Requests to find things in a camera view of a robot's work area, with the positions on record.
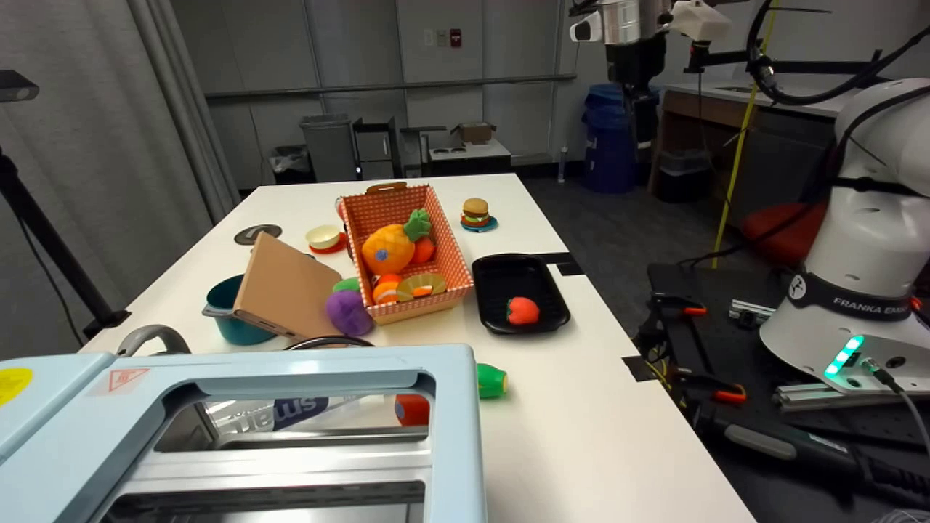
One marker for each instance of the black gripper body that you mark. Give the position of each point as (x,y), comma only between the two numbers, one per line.
(639,60)

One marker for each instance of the red tomato toy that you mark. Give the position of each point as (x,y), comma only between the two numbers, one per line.
(524,313)

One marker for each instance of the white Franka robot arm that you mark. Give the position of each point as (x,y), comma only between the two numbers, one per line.
(874,243)

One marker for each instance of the small brown cardboard box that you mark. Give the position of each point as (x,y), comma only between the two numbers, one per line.
(476,131)

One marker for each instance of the toy hamburger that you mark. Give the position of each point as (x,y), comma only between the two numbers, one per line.
(476,211)

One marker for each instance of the black oven tray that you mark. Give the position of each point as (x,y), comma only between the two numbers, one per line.
(524,278)

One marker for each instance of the small red-orange plush toy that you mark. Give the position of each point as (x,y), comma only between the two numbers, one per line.
(424,251)

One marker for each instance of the kiwi slice toy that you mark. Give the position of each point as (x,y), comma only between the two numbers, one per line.
(424,285)

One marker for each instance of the orange patterned cardboard box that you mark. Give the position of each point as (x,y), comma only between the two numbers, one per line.
(425,306)

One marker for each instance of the orange slice toy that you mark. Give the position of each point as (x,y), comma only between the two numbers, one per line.
(386,290)

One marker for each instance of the green yellow corn toy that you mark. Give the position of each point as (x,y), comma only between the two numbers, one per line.
(490,381)

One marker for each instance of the red toy bowl cream inside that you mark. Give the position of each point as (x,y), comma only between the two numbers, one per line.
(325,239)

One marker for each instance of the purple plush eggplant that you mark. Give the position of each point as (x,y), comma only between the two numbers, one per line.
(351,315)

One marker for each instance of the red plush tomato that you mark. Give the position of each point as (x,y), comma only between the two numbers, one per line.
(413,412)

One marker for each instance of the light blue toaster oven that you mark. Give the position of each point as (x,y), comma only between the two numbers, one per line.
(293,368)

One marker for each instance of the teal toy bowl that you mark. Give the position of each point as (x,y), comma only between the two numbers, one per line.
(226,313)

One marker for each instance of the blue trash bin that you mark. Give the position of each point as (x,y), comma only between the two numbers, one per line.
(611,136)

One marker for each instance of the yellow pole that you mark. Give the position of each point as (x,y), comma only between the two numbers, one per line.
(742,147)

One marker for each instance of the brown desk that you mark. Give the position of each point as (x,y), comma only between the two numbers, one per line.
(758,126)

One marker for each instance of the small white top table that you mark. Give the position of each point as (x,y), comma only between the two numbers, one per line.
(470,153)

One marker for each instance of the short black tape strip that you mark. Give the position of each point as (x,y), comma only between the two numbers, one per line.
(544,259)

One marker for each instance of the red cushion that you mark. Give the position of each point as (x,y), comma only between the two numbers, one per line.
(781,233)

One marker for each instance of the small blue plate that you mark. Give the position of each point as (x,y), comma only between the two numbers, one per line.
(490,229)

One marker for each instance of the black tape square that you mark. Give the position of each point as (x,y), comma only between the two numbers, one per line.
(639,368)

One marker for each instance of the grey chair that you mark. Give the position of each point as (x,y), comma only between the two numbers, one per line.
(329,147)

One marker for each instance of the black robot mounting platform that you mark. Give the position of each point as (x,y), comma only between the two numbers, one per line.
(700,455)

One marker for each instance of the round metal table grommet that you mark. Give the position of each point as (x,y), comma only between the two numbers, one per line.
(257,233)

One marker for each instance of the black tripod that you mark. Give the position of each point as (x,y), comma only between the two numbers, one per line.
(49,243)

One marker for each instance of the black table clamp bracket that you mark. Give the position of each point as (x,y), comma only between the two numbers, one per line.
(569,265)

